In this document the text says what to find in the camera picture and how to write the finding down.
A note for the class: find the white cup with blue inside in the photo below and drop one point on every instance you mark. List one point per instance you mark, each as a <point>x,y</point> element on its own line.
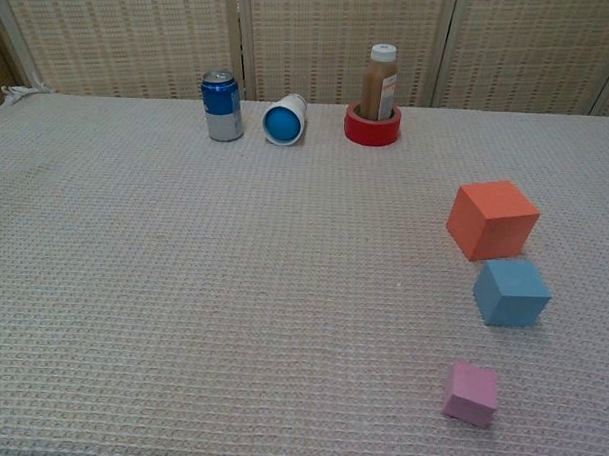
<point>280,123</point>

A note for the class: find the brown bottle with white cap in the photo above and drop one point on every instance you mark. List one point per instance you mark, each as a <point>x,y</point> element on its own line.
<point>374,85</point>

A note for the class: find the woven bamboo folding screen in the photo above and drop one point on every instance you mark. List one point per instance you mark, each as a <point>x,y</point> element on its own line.
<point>131,37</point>

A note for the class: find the large orange foam cube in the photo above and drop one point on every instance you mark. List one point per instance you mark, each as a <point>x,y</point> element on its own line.
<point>504,230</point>

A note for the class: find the blue and silver soda can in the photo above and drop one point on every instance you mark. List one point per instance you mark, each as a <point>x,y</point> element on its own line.
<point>222,110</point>

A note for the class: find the beige woven tablecloth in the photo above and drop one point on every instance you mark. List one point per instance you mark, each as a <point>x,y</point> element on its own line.
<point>232,285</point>

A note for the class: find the small pink foam cube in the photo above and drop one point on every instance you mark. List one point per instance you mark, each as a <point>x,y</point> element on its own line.
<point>469,394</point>

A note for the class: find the red tape roll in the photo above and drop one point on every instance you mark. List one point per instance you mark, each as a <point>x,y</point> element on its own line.
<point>368,132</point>

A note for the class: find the medium blue foam cube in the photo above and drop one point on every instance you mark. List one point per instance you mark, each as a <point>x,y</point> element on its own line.
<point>507,295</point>

